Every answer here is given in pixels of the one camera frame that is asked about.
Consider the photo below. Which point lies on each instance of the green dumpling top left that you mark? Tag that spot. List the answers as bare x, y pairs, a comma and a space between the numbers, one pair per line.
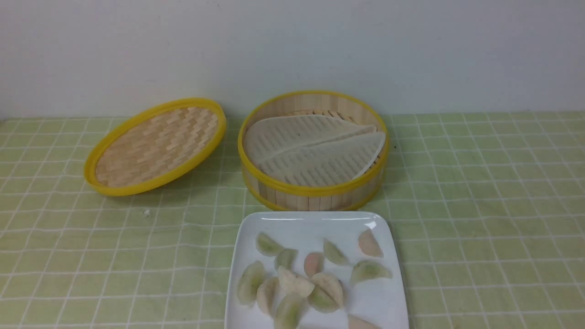
267, 246

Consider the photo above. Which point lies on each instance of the yellow rimmed bamboo steamer basket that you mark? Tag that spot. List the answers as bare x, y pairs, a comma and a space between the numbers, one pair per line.
349, 196

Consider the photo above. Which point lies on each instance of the white square plate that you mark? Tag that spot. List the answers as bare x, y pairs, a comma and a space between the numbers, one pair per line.
379, 301

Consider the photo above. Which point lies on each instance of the green dumpling upper middle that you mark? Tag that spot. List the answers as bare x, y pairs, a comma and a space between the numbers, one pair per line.
334, 254

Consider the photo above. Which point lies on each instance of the yellow rimmed bamboo steamer lid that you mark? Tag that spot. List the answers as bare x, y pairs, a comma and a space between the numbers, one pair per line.
155, 147

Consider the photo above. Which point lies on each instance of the white silicone steamer liner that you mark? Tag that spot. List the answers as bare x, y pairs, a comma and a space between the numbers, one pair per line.
312, 150

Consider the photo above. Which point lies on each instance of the small green dumpling centre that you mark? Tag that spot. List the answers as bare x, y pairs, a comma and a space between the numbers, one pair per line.
285, 258

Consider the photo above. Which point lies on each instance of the green dumpling under white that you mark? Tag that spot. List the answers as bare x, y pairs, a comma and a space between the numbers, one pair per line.
321, 301

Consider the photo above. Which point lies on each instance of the green dumpling bottom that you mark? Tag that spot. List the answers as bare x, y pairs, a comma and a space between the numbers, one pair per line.
289, 312

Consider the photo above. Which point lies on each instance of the large green dumpling left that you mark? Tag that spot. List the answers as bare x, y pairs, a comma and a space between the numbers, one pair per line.
251, 279

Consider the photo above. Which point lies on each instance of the green dumpling right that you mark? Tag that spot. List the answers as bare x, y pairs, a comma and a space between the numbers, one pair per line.
368, 270

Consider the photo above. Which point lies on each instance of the pink dumpling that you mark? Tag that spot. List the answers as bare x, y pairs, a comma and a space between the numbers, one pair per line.
313, 263
369, 245
355, 322

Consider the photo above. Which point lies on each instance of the white dumpling right centre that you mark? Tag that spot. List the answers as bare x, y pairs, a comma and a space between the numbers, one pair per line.
331, 285

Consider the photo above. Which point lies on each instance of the white dumpling lower left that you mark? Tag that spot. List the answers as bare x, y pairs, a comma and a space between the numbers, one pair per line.
265, 295

